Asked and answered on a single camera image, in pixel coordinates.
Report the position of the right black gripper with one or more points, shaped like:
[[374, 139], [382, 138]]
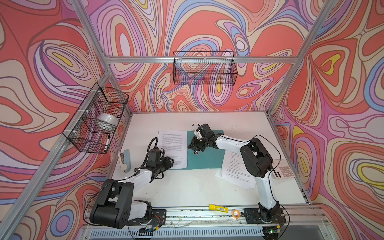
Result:
[[194, 145]]

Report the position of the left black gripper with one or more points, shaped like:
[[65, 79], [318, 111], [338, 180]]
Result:
[[168, 164]]

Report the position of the teal paper folder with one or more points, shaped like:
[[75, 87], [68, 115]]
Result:
[[208, 159]]

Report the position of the printed white paper sheet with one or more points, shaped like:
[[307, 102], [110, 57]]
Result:
[[175, 145]]

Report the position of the white paper sheets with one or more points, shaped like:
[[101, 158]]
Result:
[[233, 170]]

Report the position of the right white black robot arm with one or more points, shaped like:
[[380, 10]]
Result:
[[258, 162]]

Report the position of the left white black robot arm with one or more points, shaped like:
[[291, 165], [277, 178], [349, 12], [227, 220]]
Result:
[[115, 206]]

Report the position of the grey blue stapler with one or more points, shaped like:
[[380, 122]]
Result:
[[124, 160]]

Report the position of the yellow glue stick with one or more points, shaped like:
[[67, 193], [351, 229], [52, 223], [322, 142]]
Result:
[[217, 208]]

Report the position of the black white marker pen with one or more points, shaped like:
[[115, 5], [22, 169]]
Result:
[[107, 144]]

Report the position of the white tape roll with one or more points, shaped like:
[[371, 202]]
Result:
[[108, 118]]

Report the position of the pink white calculator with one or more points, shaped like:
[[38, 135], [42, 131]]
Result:
[[282, 170]]

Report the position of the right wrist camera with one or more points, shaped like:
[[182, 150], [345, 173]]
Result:
[[199, 134]]

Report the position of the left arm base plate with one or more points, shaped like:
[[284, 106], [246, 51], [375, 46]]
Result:
[[154, 218]]

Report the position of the back black wire basket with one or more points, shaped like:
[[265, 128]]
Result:
[[207, 68]]

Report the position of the black wire basket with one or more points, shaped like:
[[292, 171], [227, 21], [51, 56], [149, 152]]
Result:
[[207, 68], [87, 134]]

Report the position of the left black wire basket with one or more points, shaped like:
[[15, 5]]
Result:
[[87, 134]]

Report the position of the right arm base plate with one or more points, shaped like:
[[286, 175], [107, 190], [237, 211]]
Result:
[[275, 216]]

